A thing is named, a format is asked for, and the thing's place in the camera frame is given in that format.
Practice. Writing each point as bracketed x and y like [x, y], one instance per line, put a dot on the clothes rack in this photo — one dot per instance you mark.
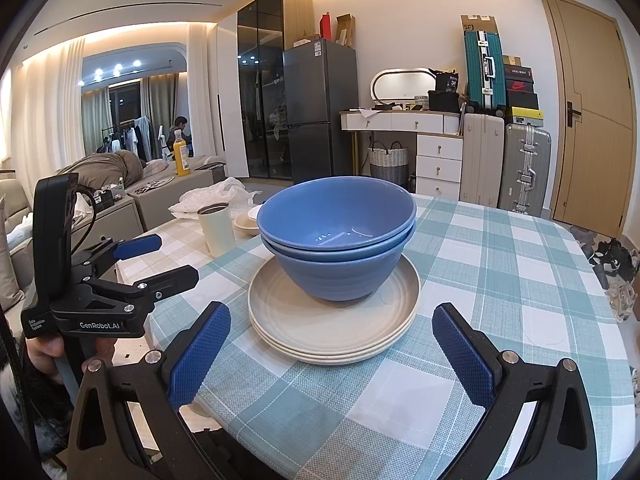
[125, 137]

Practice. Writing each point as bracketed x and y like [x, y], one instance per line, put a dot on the stack of shoe boxes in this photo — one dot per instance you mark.
[522, 95]

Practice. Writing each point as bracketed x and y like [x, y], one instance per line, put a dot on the oval mirror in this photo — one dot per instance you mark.
[400, 85]

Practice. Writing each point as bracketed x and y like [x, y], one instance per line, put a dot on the person's left hand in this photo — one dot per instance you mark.
[45, 355]

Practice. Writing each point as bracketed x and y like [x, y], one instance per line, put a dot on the silver suitcase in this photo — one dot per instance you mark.
[525, 170]

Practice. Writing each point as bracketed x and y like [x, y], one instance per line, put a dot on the blue bowl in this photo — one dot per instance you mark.
[330, 210]
[395, 246]
[330, 277]

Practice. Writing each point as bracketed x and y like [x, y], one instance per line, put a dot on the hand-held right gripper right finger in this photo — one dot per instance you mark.
[465, 360]

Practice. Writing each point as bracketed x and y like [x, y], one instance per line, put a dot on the white plastic bag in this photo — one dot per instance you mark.
[215, 195]

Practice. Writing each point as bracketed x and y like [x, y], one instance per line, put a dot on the small white basket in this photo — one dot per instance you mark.
[421, 101]

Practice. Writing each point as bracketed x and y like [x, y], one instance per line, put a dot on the yellow bottle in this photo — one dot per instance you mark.
[182, 155]

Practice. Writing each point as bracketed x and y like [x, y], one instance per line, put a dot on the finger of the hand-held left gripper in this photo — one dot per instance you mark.
[140, 245]
[170, 280]

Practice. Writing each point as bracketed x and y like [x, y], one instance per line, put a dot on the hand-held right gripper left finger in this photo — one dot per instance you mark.
[200, 355]

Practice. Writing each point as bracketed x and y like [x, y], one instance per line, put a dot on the beige suitcase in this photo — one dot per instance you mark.
[482, 160]

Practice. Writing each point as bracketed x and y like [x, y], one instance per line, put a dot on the black bag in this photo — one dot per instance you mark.
[444, 92]

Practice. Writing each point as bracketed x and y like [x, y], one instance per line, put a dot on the dark grey fridge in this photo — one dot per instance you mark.
[320, 110]

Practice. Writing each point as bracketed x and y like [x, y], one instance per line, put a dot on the grey sofa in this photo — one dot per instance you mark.
[165, 195]

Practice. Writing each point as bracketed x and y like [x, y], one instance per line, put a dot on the dark glass cabinet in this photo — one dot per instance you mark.
[265, 85]

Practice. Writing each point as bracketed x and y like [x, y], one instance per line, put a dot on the pale green tumbler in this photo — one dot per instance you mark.
[216, 232]

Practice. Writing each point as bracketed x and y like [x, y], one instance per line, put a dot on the wooden door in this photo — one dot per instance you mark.
[585, 110]

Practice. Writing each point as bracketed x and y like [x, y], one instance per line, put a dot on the teal checked tablecloth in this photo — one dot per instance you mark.
[480, 285]

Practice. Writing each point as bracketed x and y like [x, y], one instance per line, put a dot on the white dressing table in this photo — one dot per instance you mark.
[430, 155]

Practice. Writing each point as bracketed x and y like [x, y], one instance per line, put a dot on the woven laundry basket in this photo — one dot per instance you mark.
[389, 165]

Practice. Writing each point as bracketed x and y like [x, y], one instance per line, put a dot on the teal suitcase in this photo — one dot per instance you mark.
[482, 70]

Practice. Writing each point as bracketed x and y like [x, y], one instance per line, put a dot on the grey-brown blanket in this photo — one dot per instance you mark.
[107, 170]

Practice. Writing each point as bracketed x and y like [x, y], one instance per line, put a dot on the red box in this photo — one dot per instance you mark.
[325, 26]

